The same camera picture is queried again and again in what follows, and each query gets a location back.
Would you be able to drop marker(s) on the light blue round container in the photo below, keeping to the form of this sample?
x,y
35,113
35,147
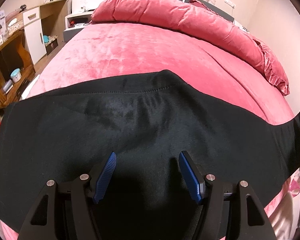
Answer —
x,y
16,75

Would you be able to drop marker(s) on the pink folded duvet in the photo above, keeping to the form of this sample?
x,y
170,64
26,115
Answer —
x,y
185,18

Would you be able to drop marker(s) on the black pants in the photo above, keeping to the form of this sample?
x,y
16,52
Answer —
x,y
146,120

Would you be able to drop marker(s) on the white bedside table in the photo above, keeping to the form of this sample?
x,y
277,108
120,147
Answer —
x,y
74,23

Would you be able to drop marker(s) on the pink ruffled pillow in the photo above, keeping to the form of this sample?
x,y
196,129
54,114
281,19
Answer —
x,y
272,64

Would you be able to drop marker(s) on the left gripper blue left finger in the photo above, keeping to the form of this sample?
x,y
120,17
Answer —
x,y
100,176

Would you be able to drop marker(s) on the wooden desk shelf unit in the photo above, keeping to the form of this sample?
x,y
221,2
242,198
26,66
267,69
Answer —
x,y
14,52

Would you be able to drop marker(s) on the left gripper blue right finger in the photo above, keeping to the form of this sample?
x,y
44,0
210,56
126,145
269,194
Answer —
x,y
194,180

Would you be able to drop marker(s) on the white cabinet door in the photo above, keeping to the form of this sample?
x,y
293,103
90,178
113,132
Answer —
x,y
34,34

